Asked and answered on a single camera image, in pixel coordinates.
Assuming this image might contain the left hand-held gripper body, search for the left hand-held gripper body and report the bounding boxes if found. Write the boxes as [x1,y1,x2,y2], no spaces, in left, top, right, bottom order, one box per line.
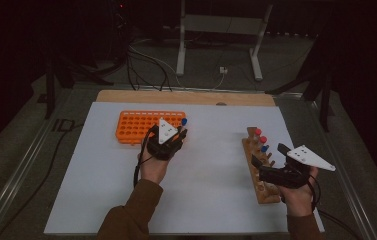
[146,117,180,162]

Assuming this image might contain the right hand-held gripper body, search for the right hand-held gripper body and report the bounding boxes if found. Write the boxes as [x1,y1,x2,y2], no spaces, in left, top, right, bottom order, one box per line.
[259,144,336,189]

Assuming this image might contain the wooden tube rack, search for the wooden tube rack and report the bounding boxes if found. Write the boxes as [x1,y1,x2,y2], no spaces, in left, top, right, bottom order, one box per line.
[241,126,282,205]

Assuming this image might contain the orange plastic tube rack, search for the orange plastic tube rack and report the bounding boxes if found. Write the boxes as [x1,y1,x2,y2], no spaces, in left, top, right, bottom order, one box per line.
[115,110,188,145]

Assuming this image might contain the person's right hand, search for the person's right hand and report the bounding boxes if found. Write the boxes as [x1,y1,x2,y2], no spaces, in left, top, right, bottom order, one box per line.
[277,166,320,218]

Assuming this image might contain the person's left hand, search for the person's left hand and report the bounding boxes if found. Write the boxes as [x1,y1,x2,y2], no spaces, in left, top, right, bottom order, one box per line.
[138,146,172,185]

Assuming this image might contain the wooden table board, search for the wooden table board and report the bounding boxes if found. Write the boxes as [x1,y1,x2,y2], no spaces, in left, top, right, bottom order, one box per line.
[95,89,277,108]

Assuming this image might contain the black stand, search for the black stand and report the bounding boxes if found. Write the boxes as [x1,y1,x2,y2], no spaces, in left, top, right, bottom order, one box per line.
[265,33,335,133]
[44,49,114,119]

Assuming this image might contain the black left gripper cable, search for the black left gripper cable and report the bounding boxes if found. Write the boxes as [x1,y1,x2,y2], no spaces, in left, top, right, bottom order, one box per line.
[133,128,157,188]

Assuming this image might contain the black floor cables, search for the black floor cables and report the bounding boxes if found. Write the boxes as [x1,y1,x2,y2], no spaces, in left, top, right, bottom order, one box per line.
[125,46,174,93]

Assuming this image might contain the white cable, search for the white cable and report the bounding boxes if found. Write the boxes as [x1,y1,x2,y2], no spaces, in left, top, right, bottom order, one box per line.
[210,72,226,91]

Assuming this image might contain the metal stand frame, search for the metal stand frame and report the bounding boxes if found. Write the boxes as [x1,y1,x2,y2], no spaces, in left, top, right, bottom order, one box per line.
[175,0,275,82]

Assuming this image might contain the long black floor cable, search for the long black floor cable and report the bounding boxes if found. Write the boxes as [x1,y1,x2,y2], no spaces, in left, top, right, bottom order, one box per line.
[0,123,85,240]

